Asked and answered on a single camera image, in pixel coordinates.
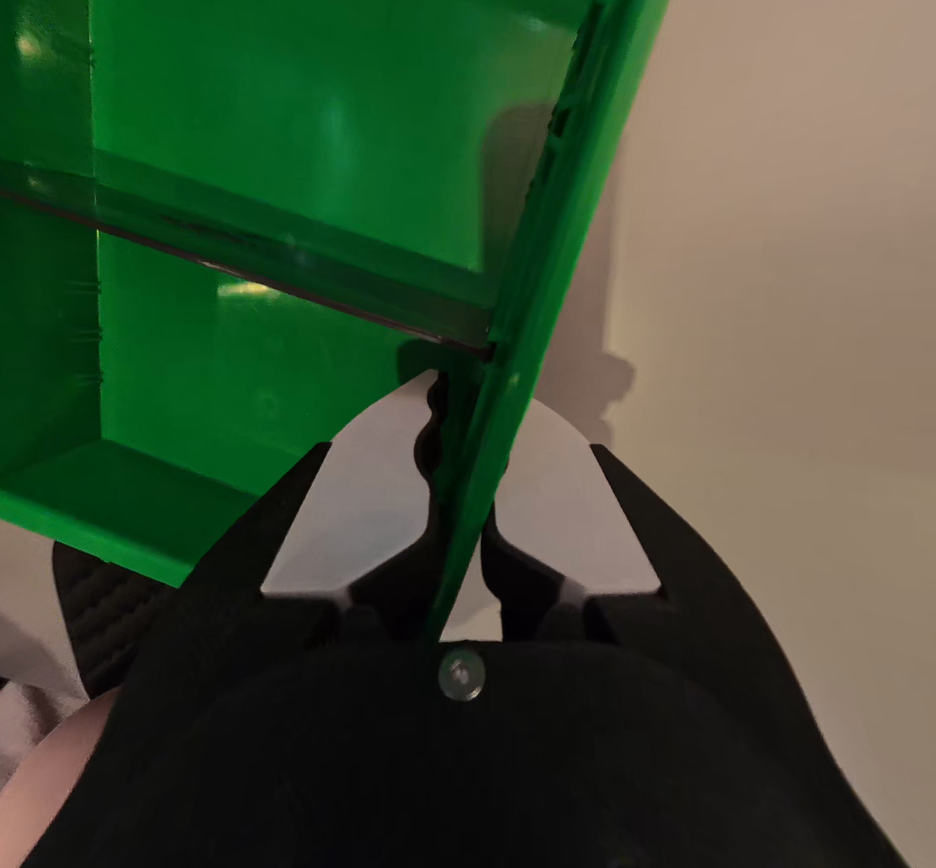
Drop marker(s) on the dark clear bin divider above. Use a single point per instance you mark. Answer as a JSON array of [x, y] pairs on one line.
[[292, 261]]

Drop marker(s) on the green plastic bin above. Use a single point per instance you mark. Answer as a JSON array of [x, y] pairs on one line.
[[292, 78]]

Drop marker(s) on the person's left forearm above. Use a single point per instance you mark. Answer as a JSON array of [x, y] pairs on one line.
[[44, 795]]

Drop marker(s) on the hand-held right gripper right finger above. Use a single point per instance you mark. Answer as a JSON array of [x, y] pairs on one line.
[[578, 517]]

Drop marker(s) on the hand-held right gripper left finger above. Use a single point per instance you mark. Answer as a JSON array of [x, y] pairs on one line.
[[351, 502]]

